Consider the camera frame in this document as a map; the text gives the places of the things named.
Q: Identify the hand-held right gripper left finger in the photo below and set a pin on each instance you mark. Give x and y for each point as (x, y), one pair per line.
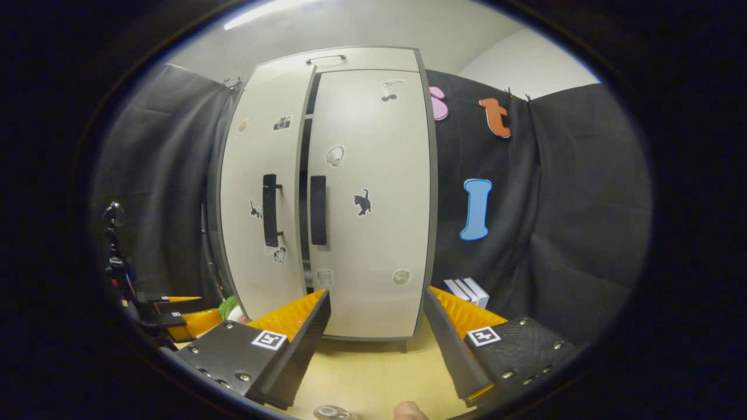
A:
(303, 344)

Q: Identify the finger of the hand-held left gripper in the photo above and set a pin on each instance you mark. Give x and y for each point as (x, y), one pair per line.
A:
(195, 324)
(175, 304)

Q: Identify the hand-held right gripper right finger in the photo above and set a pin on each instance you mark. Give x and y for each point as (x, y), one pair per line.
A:
(449, 344)

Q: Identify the white and grey cabinet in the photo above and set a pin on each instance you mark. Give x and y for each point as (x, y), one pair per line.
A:
(212, 221)

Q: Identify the white door with cat sticker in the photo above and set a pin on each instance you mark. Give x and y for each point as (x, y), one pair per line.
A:
(385, 245)

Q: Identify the white door with camera sticker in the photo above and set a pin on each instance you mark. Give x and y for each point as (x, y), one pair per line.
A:
(245, 175)

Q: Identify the white cabinet drawer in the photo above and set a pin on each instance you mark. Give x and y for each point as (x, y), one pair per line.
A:
(379, 59)

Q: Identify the green and white toy vegetable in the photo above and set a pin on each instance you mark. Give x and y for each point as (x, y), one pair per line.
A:
(227, 306)

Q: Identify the light grey book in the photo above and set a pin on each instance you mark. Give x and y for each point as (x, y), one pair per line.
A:
(465, 290)

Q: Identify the blue-grey book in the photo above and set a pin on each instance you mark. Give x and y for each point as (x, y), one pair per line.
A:
(480, 294)

